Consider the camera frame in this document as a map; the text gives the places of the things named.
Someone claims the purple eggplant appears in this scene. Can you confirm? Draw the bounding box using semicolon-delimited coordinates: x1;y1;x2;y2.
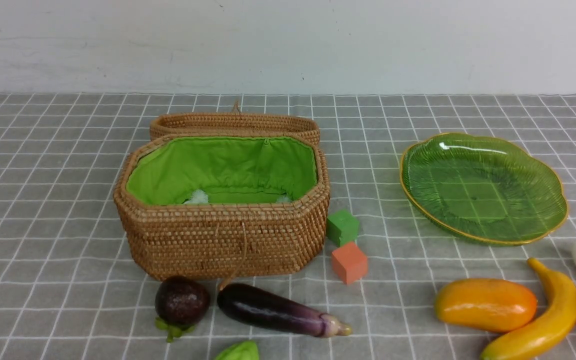
216;283;353;338

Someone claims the dark purple mangosteen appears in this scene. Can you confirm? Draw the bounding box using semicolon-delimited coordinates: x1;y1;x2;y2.
154;275;211;343

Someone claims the orange foam cube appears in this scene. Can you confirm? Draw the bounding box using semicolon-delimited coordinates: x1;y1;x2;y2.
331;242;369;285

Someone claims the green glass leaf plate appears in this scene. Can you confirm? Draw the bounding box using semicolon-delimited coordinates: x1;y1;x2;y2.
398;132;569;247

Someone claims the green foam cube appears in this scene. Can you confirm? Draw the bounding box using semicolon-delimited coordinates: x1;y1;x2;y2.
326;209;361;248

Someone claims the yellow banana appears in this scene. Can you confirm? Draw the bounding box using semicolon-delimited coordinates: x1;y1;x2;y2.
479;257;576;360

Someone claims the green pepper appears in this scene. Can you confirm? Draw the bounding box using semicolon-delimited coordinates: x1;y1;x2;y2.
214;340;260;360

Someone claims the woven wicker basket lid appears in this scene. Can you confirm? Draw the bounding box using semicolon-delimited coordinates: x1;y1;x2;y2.
149;102;321;145

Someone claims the orange yellow mango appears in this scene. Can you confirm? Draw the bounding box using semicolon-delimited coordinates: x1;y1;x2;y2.
434;278;538;334

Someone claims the grey grid tablecloth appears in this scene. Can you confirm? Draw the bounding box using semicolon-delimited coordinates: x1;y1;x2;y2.
0;93;576;360

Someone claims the woven wicker basket green lining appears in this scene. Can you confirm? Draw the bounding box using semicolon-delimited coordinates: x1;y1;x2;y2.
113;133;330;280

